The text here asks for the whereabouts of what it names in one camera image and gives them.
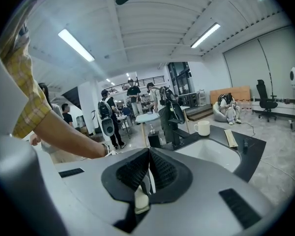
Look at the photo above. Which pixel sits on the long ceiling light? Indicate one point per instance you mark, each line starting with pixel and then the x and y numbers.
pixel 206 35
pixel 76 45

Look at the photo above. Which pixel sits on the yellow plaid shirt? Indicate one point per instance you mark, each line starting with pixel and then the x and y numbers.
pixel 19 77

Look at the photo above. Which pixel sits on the person's left forearm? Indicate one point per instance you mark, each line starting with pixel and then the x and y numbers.
pixel 71 136

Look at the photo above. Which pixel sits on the white mug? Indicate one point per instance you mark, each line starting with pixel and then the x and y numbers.
pixel 202 128

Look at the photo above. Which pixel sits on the black sink counter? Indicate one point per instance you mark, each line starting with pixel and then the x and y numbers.
pixel 254 154

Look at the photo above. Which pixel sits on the glass door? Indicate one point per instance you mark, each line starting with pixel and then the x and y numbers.
pixel 180 79

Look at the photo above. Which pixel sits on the wooden board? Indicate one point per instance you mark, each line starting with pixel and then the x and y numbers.
pixel 233 92

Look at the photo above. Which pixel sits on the black office chair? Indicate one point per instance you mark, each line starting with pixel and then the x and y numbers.
pixel 266 99

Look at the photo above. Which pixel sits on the black faucet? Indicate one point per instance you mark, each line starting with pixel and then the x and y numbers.
pixel 177 136

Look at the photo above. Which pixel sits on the white roller blinds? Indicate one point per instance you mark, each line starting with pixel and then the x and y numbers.
pixel 255 65

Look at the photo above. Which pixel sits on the black speaker box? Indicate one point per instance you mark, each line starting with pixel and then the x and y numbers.
pixel 154 139

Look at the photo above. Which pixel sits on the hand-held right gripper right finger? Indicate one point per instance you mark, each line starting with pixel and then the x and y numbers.
pixel 166 171

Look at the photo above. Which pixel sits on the white sink basin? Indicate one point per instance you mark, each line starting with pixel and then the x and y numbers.
pixel 211 154

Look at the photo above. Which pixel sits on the white table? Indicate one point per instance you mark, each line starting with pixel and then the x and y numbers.
pixel 148 117

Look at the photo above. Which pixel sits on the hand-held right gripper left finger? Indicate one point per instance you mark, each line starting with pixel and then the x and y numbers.
pixel 127 173

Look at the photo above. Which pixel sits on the paper chopstick packet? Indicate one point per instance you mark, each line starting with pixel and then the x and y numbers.
pixel 230 138

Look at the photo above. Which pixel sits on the grey beanbag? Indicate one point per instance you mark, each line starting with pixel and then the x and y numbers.
pixel 218 113

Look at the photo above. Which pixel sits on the wooden step platform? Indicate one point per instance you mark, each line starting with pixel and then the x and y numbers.
pixel 201 113

